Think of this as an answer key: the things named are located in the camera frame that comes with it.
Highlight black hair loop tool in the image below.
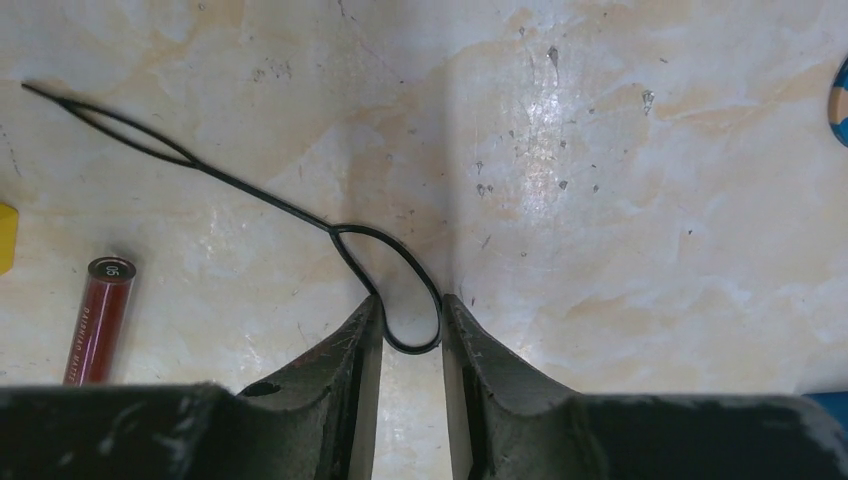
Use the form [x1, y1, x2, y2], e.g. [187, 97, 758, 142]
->
[21, 81, 443, 356]

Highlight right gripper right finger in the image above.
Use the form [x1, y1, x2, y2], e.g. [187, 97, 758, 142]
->
[442, 295, 847, 479]

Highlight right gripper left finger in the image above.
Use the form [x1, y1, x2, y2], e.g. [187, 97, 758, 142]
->
[1, 296, 384, 479]

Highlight small yellow cube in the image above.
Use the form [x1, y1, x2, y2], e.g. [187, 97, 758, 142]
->
[0, 204, 19, 275]

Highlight blue lego brick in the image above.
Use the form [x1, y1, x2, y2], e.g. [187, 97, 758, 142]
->
[806, 391, 848, 423]

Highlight blue poker chip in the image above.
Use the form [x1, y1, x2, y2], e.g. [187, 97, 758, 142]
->
[827, 60, 848, 146]

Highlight dark red lip gloss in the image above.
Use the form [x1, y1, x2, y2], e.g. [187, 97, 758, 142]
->
[62, 257, 137, 386]

